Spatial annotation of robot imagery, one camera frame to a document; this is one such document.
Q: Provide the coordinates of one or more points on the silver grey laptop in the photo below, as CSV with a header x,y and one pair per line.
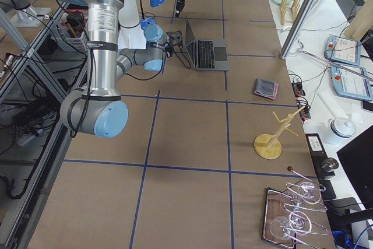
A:
x,y
206,55

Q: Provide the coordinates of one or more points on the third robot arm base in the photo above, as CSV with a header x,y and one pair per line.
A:
x,y
26,14

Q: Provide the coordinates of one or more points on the blue desk lamp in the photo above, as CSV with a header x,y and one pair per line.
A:
x,y
145,22

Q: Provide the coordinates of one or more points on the grey folded cloth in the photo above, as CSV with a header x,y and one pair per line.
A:
x,y
266,88

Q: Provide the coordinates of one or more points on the wooden dish rack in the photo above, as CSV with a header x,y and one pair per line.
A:
x,y
289,5

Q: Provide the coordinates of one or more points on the grey plastic basket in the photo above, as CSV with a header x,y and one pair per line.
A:
x,y
68,42

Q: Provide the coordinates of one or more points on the black orange electronics board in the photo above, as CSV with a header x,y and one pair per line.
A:
x,y
301,101

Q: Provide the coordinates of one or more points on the wooden mug tree stand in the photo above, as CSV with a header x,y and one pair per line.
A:
x,y
268,146

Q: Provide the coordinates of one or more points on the upper blue teach pendant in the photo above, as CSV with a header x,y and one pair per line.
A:
x,y
343,50

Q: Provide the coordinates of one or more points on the blue teach pendant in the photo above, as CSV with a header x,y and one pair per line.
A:
x,y
343,50
347,84

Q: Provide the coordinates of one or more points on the lower blue teach pendant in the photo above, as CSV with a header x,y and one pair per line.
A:
x,y
347,84

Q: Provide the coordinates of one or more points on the white enamel pot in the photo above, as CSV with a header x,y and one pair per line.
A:
x,y
338,130

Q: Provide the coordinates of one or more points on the black box with knob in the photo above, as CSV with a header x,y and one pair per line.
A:
x,y
324,166

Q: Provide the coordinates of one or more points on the upper clear wine glass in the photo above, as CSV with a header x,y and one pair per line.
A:
x,y
308,193

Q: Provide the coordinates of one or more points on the clear wine glass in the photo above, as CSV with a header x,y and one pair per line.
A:
x,y
308,193
288,227

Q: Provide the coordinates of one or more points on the metal wine glass rack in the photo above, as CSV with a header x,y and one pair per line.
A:
x,y
287,213

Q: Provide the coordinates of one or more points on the black computer monitor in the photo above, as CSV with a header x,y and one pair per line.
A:
x,y
356,161

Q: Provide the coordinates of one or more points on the lower clear wine glass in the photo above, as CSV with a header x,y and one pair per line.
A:
x,y
288,227

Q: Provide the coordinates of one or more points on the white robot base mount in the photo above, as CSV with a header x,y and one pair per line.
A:
x,y
131,35

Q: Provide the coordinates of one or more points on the aluminium frame post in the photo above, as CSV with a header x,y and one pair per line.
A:
x,y
297,25

